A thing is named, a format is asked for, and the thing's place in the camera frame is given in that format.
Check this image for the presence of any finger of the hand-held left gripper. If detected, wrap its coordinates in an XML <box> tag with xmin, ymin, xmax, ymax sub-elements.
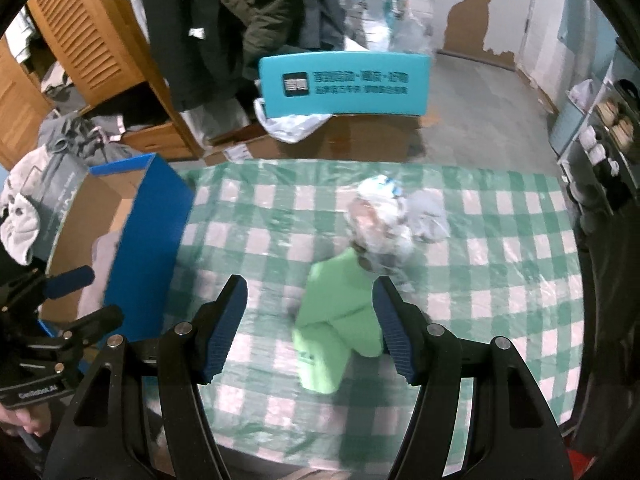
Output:
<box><xmin>59</xmin><ymin>305</ymin><xmax>125</xmax><ymax>348</ymax></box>
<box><xmin>42</xmin><ymin>266</ymin><xmax>96</xmax><ymax>300</ymax></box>

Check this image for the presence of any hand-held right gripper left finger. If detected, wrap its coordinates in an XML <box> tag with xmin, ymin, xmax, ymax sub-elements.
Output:
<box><xmin>42</xmin><ymin>275</ymin><xmax>249</xmax><ymax>480</ymax></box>

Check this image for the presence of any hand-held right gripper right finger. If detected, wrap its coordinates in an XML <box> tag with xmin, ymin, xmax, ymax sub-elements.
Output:
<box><xmin>372</xmin><ymin>276</ymin><xmax>568</xmax><ymax>480</ymax></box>

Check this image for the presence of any light green garment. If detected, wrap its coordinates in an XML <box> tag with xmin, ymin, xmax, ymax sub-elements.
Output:
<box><xmin>292</xmin><ymin>250</ymin><xmax>386</xmax><ymax>394</ymax></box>

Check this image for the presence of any blue cardboard box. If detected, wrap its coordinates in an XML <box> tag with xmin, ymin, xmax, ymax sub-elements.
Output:
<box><xmin>37</xmin><ymin>154</ymin><xmax>196</xmax><ymax>342</ymax></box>

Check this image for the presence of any white blue plastic-wrapped bundle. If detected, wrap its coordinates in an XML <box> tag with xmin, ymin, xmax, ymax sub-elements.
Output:
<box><xmin>347</xmin><ymin>175</ymin><xmax>416</xmax><ymax>273</ymax></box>

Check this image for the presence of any person's left hand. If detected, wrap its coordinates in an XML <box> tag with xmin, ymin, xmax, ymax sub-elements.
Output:
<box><xmin>0</xmin><ymin>402</ymin><xmax>51</xmax><ymax>437</ymax></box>

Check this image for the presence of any dark grey printed carton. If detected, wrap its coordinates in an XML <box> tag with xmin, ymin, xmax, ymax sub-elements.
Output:
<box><xmin>27</xmin><ymin>152</ymin><xmax>92</xmax><ymax>266</ymax></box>

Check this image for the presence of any white fluffy cloth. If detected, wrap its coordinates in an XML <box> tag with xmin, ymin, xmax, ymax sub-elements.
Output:
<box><xmin>0</xmin><ymin>149</ymin><xmax>51</xmax><ymax>265</ymax></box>

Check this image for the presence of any green white checkered tablecloth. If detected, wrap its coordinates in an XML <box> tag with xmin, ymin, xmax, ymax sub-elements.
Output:
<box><xmin>162</xmin><ymin>159</ymin><xmax>585</xmax><ymax>477</ymax></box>

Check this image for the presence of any grey plastic-wrapped item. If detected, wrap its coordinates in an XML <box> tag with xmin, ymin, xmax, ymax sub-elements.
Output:
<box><xmin>407</xmin><ymin>191</ymin><xmax>451</xmax><ymax>243</ymax></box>

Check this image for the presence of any grey clothes pile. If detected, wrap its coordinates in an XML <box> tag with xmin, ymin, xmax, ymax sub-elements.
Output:
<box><xmin>39</xmin><ymin>114</ymin><xmax>143</xmax><ymax>167</ymax></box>

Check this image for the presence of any large brown cardboard box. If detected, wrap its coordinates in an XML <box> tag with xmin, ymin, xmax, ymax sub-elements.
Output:
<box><xmin>205</xmin><ymin>112</ymin><xmax>426</xmax><ymax>163</ymax></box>

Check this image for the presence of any white plastic bag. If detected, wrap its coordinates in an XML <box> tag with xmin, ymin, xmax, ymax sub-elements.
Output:
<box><xmin>254</xmin><ymin>98</ymin><xmax>334</xmax><ymax>144</ymax></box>

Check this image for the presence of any red box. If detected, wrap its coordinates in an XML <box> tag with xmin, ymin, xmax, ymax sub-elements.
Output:
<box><xmin>567</xmin><ymin>450</ymin><xmax>603</xmax><ymax>480</ymax></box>

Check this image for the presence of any wooden wardrobe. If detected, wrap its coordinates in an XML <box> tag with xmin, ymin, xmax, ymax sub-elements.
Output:
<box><xmin>0</xmin><ymin>0</ymin><xmax>203</xmax><ymax>171</ymax></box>

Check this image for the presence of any teal chair backrest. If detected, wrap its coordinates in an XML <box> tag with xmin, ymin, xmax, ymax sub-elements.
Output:
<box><xmin>258</xmin><ymin>51</ymin><xmax>432</xmax><ymax>117</ymax></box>

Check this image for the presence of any light blue bin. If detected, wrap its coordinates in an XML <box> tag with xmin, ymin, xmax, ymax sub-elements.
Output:
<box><xmin>549</xmin><ymin>104</ymin><xmax>587</xmax><ymax>157</ymax></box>

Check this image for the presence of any black hanging jacket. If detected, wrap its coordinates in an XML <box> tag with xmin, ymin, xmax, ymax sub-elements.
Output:
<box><xmin>136</xmin><ymin>0</ymin><xmax>261</xmax><ymax>112</ymax></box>

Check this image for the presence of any shoe rack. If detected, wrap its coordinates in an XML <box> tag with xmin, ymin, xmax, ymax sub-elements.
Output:
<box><xmin>565</xmin><ymin>35</ymin><xmax>640</xmax><ymax>226</ymax></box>

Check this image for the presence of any small white bag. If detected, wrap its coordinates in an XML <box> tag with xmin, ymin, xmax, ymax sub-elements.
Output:
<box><xmin>569</xmin><ymin>79</ymin><xmax>602</xmax><ymax>112</ymax></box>

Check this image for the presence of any olive green hanging jacket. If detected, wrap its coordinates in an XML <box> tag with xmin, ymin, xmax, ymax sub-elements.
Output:
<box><xmin>210</xmin><ymin>0</ymin><xmax>321</xmax><ymax>82</ymax></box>

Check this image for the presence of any clear plastic bags pile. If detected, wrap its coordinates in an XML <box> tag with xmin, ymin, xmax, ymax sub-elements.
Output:
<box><xmin>339</xmin><ymin>0</ymin><xmax>437</xmax><ymax>57</ymax></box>

